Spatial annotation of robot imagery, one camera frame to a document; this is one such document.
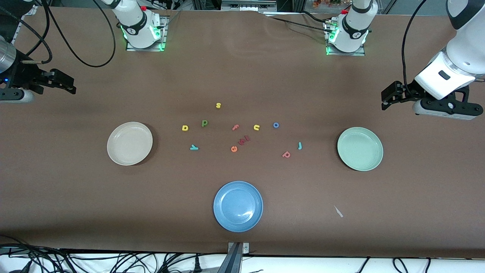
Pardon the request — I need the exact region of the pale green plate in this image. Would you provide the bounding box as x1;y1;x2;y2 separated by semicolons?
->
337;127;384;172

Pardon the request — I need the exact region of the beige brown plate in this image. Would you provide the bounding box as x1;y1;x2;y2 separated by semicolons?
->
107;122;153;166

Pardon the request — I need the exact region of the brown table cover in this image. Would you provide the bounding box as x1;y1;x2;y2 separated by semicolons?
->
0;7;485;259

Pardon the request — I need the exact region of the grey metal fixture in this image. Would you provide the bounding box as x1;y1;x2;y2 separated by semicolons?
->
221;0;277;12

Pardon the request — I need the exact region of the blue plate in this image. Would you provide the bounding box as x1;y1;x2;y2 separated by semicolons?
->
213;181;264;232

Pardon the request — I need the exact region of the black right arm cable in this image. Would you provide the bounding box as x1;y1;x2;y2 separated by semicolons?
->
38;0;116;68

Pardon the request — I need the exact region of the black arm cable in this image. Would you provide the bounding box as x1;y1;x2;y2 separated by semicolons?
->
401;0;429;91
38;0;116;68

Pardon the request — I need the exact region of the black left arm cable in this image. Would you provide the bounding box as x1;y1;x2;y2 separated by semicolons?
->
401;0;429;91

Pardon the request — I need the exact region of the aluminium frame rail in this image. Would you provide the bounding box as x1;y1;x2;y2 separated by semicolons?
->
11;6;38;44

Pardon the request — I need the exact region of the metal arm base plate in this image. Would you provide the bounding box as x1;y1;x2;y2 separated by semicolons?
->
325;19;366;56
126;15;168;52

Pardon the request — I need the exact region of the black base cable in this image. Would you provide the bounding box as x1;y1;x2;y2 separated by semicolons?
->
270;11;334;35

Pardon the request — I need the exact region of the grey mounting post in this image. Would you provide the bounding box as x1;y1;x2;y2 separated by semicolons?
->
217;242;250;273

